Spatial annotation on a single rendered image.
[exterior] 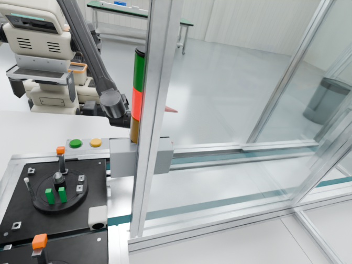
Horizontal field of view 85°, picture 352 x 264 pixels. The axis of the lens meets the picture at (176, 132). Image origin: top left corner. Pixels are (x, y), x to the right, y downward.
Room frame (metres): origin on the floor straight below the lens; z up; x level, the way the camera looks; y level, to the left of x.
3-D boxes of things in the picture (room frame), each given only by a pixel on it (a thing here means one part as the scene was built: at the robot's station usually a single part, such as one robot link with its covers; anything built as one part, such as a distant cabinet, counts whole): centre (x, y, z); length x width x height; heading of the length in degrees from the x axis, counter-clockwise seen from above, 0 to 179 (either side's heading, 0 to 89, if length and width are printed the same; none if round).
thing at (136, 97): (0.28, 0.06, 1.33); 0.05 x 0.05 x 0.05
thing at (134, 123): (0.28, 0.06, 1.28); 0.05 x 0.05 x 0.05
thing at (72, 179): (0.30, 0.28, 0.98); 0.14 x 0.14 x 0.02
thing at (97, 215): (0.26, 0.15, 0.97); 0.05 x 0.05 x 0.04; 25
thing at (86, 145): (0.53, 0.29, 0.93); 0.21 x 0.07 x 0.06; 115
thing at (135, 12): (5.93, 1.61, 0.49); 2.68 x 1.06 x 0.97; 109
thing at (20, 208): (0.30, 0.28, 0.96); 0.24 x 0.24 x 0.02; 25
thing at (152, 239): (0.41, 0.00, 0.91); 0.84 x 0.28 x 0.10; 115
